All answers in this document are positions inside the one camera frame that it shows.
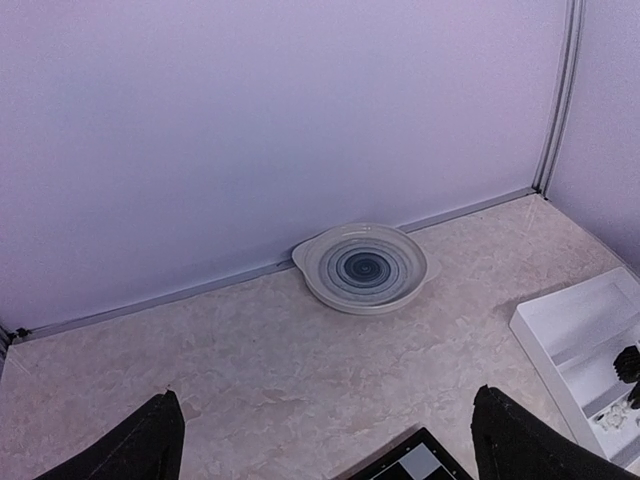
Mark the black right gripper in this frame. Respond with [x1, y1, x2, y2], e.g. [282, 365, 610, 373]
[471, 345, 640, 480]

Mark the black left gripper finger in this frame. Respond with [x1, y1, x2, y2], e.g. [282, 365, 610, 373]
[39, 390, 185, 480]

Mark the black and grey chessboard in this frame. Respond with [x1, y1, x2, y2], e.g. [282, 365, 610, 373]
[337, 426, 472, 480]

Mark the white plastic tray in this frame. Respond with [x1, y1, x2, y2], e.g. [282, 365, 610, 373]
[509, 267, 639, 468]

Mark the white chess piece in tray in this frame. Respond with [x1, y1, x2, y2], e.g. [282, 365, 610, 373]
[592, 400, 629, 432]

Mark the grey swirl ceramic plate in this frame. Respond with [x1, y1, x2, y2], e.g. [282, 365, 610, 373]
[292, 223, 441, 316]

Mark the right aluminium frame post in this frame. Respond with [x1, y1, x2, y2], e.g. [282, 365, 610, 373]
[531, 0, 587, 198]

